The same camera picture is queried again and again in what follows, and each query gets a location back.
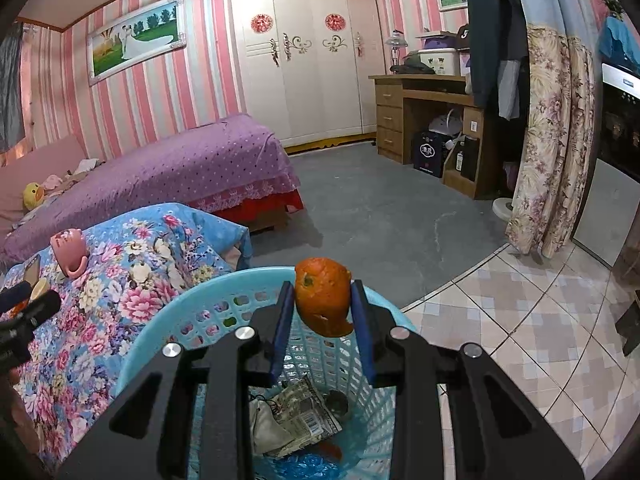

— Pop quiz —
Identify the purple bed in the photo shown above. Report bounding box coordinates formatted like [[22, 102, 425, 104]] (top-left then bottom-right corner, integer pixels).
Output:
[[0, 112, 301, 266]]

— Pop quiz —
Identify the grey hanging cloth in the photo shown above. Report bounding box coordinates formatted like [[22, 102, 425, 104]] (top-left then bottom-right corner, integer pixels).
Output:
[[0, 22, 26, 153]]

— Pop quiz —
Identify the black box with label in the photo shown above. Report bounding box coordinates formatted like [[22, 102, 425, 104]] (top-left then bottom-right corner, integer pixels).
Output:
[[412, 131, 448, 178]]

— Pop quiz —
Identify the white appliance under desk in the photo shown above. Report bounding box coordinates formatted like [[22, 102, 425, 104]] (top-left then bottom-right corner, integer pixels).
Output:
[[427, 108, 466, 143]]

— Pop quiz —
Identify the clear plastic bag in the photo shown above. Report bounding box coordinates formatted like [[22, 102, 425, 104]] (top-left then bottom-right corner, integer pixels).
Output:
[[248, 397, 296, 456]]

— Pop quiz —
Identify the purple box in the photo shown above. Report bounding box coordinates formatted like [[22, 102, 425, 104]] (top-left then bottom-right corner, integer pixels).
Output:
[[417, 30, 471, 53]]

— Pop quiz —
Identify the floral blanket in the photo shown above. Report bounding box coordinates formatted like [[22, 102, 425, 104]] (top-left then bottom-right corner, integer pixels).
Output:
[[0, 202, 251, 471]]

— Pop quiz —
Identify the blue plastic wrapper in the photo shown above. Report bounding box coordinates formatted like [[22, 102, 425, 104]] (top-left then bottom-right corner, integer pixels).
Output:
[[287, 452, 346, 480]]

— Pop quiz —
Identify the slim black box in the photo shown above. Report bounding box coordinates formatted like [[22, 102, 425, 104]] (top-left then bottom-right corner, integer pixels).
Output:
[[460, 135, 480, 181]]

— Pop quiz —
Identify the floral curtain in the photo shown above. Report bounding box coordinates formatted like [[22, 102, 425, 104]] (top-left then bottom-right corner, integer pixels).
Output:
[[505, 0, 601, 258]]

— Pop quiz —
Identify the blue plastic basket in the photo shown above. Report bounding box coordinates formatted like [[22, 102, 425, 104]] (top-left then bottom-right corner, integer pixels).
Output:
[[112, 266, 418, 480]]

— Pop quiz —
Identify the mug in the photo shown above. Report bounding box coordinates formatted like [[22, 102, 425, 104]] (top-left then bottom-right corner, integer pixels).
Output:
[[50, 228, 91, 278]]

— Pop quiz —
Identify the person's left forearm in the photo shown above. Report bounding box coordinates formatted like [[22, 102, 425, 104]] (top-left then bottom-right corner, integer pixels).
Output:
[[0, 367, 43, 461]]

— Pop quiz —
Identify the pink headboard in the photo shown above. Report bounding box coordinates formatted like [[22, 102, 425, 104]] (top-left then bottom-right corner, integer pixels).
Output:
[[0, 134, 88, 231]]

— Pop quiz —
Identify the dark hanging coat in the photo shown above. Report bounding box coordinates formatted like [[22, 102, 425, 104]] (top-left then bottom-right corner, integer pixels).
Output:
[[465, 0, 531, 111]]

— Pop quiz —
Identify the framed wedding picture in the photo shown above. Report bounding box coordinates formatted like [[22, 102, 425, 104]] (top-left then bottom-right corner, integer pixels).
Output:
[[86, 0, 187, 86]]

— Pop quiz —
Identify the silver snack wrapper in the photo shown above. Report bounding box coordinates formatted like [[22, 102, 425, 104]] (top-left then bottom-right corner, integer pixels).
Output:
[[272, 377, 343, 456]]

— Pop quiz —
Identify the dark cloth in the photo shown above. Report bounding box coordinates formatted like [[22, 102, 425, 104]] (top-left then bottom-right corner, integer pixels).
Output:
[[390, 62, 436, 76]]

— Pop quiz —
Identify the white storage box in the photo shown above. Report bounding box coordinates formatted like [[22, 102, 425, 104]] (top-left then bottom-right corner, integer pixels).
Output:
[[402, 47, 463, 77]]

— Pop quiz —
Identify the pink cloth bundle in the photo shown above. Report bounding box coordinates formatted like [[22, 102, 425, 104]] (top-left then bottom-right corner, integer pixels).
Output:
[[42, 159, 103, 191]]

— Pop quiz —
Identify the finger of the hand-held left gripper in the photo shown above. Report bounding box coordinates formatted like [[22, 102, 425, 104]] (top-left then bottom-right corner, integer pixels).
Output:
[[0, 290, 62, 333], [0, 281, 33, 313]]

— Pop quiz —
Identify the red bed skirt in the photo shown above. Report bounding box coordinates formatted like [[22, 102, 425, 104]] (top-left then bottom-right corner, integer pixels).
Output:
[[200, 187, 305, 233]]

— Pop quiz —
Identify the brown cardboard tray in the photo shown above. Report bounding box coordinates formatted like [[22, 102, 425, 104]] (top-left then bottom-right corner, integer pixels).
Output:
[[22, 254, 43, 286]]

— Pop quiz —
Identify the wooden bed frame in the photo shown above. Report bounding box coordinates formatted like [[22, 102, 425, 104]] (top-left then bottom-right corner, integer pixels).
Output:
[[245, 200, 306, 234]]

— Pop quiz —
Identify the blue cloth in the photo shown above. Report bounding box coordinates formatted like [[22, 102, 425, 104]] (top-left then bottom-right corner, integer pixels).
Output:
[[597, 10, 640, 76]]

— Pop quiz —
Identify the large orange peel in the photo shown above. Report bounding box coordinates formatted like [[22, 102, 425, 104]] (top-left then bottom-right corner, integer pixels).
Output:
[[294, 257, 355, 338]]

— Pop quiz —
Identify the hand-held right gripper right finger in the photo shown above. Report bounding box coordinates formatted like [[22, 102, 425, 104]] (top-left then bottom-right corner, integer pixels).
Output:
[[350, 280, 586, 480]]

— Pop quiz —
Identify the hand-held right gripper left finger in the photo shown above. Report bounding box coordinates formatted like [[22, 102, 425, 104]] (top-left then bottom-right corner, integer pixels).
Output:
[[57, 281, 296, 480]]

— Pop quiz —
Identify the wooden desk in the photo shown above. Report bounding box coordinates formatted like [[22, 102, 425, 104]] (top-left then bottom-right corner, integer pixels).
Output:
[[369, 74, 501, 200]]

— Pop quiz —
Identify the table lamp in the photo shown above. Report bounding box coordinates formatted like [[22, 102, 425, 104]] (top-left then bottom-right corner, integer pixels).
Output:
[[384, 30, 407, 68]]

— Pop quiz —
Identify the white wardrobe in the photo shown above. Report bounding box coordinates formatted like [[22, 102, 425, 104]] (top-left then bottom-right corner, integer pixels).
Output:
[[229, 0, 388, 148]]

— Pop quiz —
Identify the yellow duck plush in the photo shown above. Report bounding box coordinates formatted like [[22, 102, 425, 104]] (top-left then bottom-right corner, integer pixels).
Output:
[[22, 181, 56, 211]]

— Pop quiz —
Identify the white fan base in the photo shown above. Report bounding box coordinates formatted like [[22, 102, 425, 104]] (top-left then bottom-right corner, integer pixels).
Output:
[[492, 197, 518, 221]]

